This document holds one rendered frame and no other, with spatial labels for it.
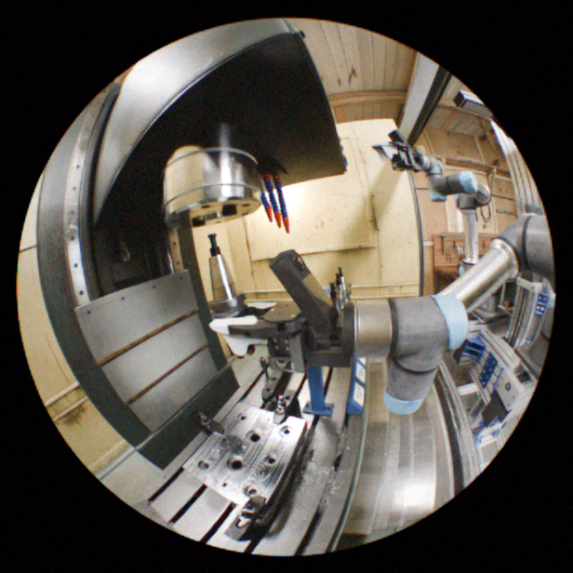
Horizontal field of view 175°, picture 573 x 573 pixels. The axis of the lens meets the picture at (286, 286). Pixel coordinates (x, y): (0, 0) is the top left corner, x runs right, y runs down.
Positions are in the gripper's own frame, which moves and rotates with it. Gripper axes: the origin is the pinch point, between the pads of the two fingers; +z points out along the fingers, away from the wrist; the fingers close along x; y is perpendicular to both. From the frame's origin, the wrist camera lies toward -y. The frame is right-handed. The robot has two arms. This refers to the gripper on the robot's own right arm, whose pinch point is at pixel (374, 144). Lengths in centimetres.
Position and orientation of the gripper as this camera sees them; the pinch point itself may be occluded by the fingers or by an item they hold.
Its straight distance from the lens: 64.6
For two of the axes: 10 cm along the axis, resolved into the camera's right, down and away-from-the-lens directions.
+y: 1.6, 9.6, 2.3
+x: -1.4, -2.1, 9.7
